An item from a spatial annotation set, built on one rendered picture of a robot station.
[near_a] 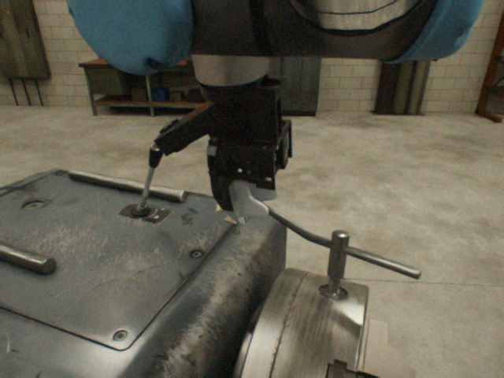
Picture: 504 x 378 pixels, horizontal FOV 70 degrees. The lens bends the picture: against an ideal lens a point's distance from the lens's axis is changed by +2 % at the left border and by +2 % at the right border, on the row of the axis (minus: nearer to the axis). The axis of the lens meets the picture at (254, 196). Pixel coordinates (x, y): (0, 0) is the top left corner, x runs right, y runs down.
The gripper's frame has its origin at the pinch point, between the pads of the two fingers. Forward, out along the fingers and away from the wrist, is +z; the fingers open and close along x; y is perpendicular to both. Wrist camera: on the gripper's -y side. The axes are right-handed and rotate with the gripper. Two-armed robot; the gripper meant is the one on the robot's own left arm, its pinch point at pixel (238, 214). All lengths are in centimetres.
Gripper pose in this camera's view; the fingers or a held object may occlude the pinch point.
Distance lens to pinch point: 50.4
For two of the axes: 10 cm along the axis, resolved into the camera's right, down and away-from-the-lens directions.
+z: 0.9, 7.6, 6.4
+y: 9.3, 1.6, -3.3
